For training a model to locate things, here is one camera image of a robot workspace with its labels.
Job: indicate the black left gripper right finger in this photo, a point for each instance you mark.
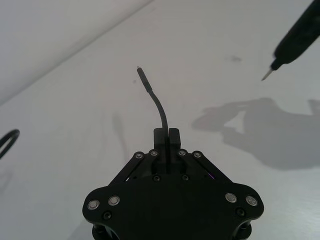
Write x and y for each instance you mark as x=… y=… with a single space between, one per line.
x=175 y=147

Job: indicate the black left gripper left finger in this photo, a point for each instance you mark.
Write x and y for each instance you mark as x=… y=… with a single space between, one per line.
x=160 y=150

